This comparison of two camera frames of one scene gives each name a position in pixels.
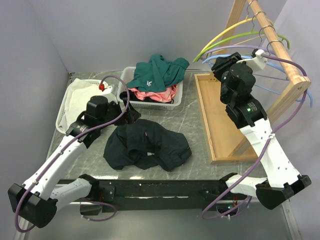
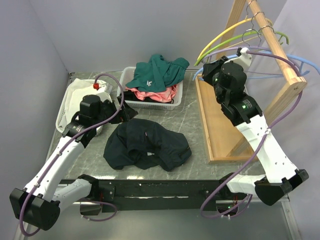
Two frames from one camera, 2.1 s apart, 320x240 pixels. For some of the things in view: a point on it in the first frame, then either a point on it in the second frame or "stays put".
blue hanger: [263, 88] to [258, 51]
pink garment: [166, 96] stays put
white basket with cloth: [74, 100] stays put
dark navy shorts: [144, 144] stays put
